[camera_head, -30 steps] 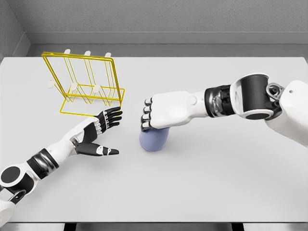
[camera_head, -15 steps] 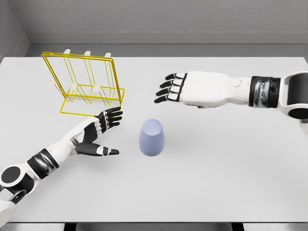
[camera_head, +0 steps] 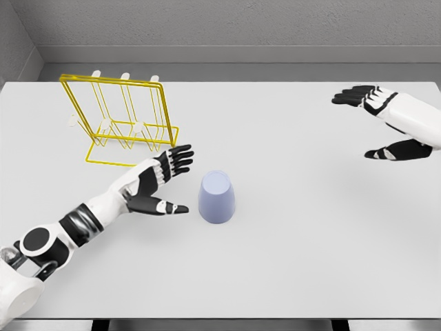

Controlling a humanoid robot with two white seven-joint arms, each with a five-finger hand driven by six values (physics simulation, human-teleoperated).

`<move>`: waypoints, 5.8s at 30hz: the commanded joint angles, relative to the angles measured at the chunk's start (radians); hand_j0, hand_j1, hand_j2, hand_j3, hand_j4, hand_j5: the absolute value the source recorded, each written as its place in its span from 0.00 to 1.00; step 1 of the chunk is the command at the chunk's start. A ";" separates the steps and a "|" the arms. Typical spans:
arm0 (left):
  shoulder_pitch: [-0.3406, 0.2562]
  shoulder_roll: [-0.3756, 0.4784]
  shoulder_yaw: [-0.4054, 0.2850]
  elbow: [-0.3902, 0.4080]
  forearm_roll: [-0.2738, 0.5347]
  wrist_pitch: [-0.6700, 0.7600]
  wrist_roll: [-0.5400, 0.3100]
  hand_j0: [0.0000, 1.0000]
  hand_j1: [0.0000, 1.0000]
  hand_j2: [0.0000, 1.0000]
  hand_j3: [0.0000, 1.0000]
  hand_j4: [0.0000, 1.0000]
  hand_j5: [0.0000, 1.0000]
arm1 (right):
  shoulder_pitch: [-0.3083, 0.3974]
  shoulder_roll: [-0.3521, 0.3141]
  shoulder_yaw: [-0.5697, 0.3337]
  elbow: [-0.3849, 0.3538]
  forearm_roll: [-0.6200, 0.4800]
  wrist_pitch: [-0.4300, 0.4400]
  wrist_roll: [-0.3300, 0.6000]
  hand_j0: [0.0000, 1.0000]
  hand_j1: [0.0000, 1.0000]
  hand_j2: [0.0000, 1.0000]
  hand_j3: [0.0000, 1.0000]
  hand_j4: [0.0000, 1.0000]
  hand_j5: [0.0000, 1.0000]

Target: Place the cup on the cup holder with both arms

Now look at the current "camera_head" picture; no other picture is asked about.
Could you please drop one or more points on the lavender plastic cup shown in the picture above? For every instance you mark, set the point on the lavender plastic cup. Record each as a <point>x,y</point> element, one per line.
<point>217,198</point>

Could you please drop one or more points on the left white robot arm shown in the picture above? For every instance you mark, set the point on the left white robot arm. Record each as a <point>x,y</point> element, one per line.
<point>51,241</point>

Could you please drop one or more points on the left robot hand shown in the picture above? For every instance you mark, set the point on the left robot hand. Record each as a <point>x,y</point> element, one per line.
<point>149,179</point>

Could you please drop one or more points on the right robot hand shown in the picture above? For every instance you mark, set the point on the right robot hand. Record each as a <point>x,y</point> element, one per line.
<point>403,113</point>

